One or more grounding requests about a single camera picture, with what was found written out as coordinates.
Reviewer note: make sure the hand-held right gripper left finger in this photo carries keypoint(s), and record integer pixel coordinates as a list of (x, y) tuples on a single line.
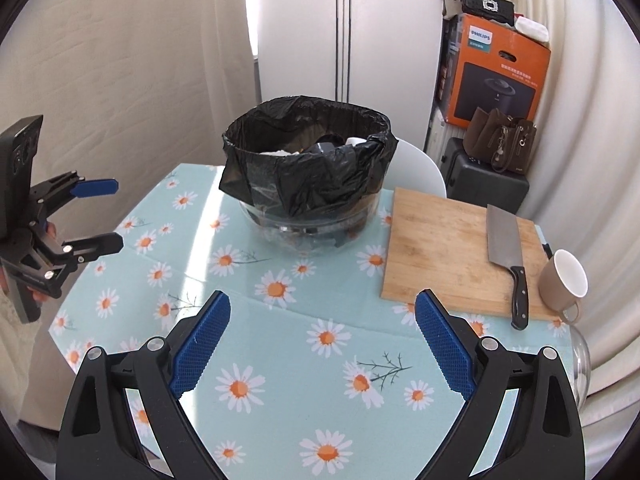
[(200, 345)]

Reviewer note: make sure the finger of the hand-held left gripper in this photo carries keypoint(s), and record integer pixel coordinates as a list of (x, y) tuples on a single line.
[(95, 246), (92, 188)]

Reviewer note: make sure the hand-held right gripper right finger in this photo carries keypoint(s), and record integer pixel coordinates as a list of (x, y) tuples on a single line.
[(445, 345)]

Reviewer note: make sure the clear glass bowl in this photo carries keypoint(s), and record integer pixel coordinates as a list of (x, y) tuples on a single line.
[(310, 232)]

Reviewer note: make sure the white tissue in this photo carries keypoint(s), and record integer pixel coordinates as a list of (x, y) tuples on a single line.
[(280, 152)]

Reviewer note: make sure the black trash bag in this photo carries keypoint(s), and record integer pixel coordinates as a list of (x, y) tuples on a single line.
[(300, 175)]

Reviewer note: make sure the cream paper cup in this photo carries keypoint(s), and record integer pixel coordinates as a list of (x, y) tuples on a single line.
[(356, 141)]

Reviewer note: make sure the person's left hand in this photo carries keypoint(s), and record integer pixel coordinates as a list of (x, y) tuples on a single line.
[(39, 296)]

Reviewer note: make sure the wooden cutting board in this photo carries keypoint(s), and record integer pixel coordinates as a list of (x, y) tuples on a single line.
[(440, 250)]

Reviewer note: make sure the beige ceramic mug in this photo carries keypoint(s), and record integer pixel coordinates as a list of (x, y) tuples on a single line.
[(552, 285)]

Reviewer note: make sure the clear glass jar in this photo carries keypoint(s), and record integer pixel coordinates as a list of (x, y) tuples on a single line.
[(580, 365)]

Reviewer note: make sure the beige curtain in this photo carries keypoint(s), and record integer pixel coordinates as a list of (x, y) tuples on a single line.
[(150, 60)]

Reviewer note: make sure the black suitcase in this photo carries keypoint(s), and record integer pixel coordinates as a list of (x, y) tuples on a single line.
[(475, 185)]

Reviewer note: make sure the white chair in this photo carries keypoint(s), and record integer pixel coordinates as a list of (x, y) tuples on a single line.
[(420, 170)]

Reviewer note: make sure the brown leather handbag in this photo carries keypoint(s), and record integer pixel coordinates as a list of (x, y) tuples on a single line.
[(515, 145)]

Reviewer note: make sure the white wardrobe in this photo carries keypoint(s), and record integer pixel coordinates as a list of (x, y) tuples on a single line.
[(300, 35)]

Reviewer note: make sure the orange appliance box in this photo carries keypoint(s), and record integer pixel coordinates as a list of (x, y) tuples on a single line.
[(500, 85)]

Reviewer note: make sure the white curtain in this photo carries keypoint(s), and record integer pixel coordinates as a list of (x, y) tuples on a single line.
[(590, 110)]

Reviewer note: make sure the white pouch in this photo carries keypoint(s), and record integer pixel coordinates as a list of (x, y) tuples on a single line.
[(532, 29)]

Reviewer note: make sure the black clutch purse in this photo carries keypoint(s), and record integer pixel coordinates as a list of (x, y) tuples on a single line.
[(475, 2)]

